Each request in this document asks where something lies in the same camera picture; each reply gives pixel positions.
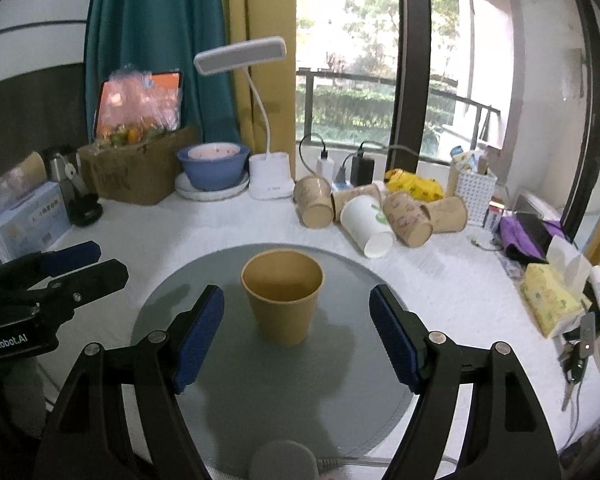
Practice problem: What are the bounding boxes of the steel thermos cup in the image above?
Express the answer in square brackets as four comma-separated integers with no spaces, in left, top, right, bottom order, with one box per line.
[41,144,79,200]

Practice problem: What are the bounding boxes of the brown printed paper cup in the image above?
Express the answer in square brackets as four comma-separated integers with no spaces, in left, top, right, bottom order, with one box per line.
[382,191,434,248]

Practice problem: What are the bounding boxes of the white paper cup green print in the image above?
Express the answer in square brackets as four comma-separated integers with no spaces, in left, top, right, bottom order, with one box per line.
[340,195,396,259]

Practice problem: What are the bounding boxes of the brown paper cup behind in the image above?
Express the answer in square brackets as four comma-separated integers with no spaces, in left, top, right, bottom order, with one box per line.
[332,184,381,222]

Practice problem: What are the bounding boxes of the light blue tissue box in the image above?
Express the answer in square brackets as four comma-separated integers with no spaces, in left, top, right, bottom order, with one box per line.
[0,182,71,260]

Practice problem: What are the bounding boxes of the black round stand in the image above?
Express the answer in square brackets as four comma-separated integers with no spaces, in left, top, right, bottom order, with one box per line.
[68,193,104,228]

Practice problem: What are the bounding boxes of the keys with car fob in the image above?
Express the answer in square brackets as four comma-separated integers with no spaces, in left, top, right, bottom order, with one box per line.
[562,312,596,412]

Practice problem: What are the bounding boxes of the cardboard box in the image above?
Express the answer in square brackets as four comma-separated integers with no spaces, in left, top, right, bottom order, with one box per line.
[78,125,199,206]

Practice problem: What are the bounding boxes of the white plate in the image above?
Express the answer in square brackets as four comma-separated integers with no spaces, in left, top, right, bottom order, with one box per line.
[174,171,249,203]

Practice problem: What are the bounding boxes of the yellow tissue pack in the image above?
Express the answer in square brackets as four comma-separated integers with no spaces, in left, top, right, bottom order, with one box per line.
[520,236,592,338]

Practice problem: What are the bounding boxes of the blue bowl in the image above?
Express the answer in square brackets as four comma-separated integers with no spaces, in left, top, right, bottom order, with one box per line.
[176,142,250,192]

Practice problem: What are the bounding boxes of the bag of oranges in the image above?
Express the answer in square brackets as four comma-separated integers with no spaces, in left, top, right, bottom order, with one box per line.
[94,65,183,148]

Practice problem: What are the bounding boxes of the grey round foam object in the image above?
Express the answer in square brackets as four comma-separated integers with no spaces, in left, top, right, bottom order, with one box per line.
[248,440,320,480]

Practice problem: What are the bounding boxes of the purple cloth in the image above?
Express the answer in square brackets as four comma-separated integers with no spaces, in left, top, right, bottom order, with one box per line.
[498,212,565,266]

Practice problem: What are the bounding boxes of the round grey glass turntable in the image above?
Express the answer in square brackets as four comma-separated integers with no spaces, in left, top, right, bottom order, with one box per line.
[132,244,413,476]

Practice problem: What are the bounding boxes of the white desk lamp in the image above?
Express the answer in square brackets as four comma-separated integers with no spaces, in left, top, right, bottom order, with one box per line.
[192,34,297,201]

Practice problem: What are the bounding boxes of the white perforated basket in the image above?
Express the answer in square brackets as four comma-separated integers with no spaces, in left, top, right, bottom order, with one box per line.
[446,166,498,226]

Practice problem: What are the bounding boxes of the yellow plush toy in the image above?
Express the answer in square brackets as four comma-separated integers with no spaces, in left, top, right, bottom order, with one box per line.
[384,169,445,203]

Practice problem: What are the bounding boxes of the teal curtain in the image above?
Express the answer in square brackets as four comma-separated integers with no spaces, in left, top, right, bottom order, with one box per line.
[84,0,240,143]

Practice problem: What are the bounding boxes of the white charger plug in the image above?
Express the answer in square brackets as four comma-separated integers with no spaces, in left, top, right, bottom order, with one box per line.
[316,157,335,184]

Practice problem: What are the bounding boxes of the black power adapter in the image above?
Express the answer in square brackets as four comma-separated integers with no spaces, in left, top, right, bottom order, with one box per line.
[350,155,375,188]

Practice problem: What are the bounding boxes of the yellow curtain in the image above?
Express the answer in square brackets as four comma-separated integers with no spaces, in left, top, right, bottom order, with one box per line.
[222,0,296,169]

